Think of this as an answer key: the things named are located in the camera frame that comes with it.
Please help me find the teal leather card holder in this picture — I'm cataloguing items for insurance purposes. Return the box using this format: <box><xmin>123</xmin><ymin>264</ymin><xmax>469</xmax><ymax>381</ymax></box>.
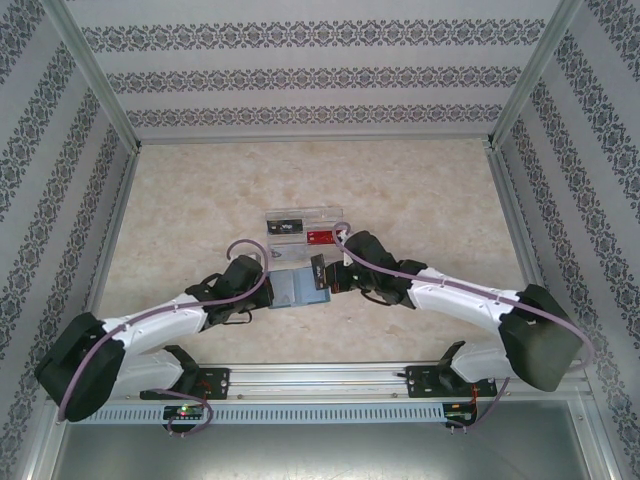
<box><xmin>267</xmin><ymin>267</ymin><xmax>332</xmax><ymax>311</ymax></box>

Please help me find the clear acrylic card stand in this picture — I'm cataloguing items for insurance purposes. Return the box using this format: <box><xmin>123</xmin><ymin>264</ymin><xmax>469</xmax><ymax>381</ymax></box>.
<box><xmin>263</xmin><ymin>203</ymin><xmax>349</xmax><ymax>264</ymax></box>

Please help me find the small circuit board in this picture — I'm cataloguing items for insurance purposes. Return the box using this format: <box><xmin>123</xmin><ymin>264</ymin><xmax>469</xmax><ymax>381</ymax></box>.
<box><xmin>163</xmin><ymin>404</ymin><xmax>206</xmax><ymax>422</ymax></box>
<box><xmin>443</xmin><ymin>403</ymin><xmax>479</xmax><ymax>426</ymax></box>

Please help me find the grey metal panel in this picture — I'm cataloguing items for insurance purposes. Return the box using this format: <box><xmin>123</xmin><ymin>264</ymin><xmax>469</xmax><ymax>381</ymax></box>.
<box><xmin>49</xmin><ymin>422</ymin><xmax>596</xmax><ymax>480</ymax></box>

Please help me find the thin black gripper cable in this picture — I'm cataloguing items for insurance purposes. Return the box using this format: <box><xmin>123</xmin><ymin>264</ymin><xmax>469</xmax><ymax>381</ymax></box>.
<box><xmin>358</xmin><ymin>289</ymin><xmax>397</xmax><ymax>307</ymax></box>
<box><xmin>209</xmin><ymin>309</ymin><xmax>254</xmax><ymax>327</ymax></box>

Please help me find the purple camera cable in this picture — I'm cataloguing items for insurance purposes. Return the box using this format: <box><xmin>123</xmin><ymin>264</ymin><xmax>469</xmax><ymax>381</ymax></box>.
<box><xmin>58</xmin><ymin>238</ymin><xmax>275</xmax><ymax>424</ymax></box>
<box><xmin>333</xmin><ymin>222</ymin><xmax>596</xmax><ymax>371</ymax></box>

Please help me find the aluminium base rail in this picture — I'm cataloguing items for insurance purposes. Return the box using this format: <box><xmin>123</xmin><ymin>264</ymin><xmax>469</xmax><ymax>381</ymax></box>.
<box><xmin>48</xmin><ymin>362</ymin><xmax>594</xmax><ymax>402</ymax></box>

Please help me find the short purple cable loop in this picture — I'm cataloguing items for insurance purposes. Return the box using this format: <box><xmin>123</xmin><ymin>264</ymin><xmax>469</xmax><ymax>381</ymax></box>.
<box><xmin>464</xmin><ymin>374</ymin><xmax>511</xmax><ymax>435</ymax></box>
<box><xmin>141</xmin><ymin>379</ymin><xmax>212</xmax><ymax>437</ymax></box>

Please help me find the slotted grey cable duct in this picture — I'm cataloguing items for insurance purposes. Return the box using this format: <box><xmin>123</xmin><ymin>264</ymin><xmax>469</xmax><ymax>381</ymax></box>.
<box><xmin>94</xmin><ymin>403</ymin><xmax>447</xmax><ymax>425</ymax></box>

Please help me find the aluminium frame side rail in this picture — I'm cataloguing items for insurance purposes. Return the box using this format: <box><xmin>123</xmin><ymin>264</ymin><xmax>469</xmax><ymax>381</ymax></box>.
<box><xmin>488</xmin><ymin>142</ymin><xmax>599</xmax><ymax>396</ymax></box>
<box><xmin>47</xmin><ymin>142</ymin><xmax>144</xmax><ymax>401</ymax></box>

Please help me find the short aluminium frame post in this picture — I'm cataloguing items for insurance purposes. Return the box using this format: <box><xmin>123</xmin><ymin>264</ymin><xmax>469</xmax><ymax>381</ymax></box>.
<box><xmin>14</xmin><ymin>399</ymin><xmax>69</xmax><ymax>480</ymax></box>
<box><xmin>569</xmin><ymin>394</ymin><xmax>626</xmax><ymax>480</ymax></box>

